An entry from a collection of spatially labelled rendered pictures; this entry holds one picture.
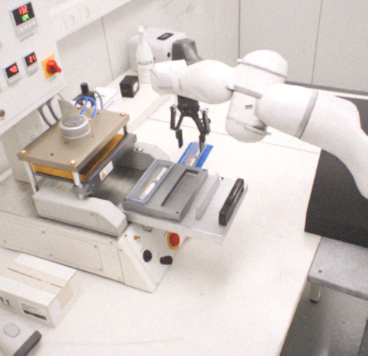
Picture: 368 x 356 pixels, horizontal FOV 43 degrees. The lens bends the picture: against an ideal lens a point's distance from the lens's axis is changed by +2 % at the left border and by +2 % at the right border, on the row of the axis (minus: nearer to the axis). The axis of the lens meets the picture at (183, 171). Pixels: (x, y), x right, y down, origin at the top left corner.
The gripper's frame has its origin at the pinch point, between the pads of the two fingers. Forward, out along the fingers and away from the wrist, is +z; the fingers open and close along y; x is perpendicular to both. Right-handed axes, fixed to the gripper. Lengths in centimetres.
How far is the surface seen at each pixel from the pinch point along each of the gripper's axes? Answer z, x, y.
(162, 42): -13, 56, -34
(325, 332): 83, -5, 57
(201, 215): -15, -52, 23
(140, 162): -13.1, -33.2, -3.1
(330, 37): 37, 204, 27
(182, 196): -16, -47, 16
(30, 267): -1, -70, -19
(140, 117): 4.8, 19.0, -30.5
